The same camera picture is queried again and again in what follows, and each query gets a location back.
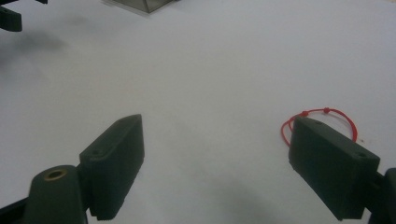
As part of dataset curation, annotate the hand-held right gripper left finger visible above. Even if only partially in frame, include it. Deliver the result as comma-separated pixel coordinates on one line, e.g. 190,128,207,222
22,114,146,224

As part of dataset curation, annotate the red string bracelet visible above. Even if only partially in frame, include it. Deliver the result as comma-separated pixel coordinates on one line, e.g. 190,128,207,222
280,107,359,147

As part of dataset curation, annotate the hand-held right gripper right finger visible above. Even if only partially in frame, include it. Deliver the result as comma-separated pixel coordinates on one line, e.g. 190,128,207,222
288,116,396,224

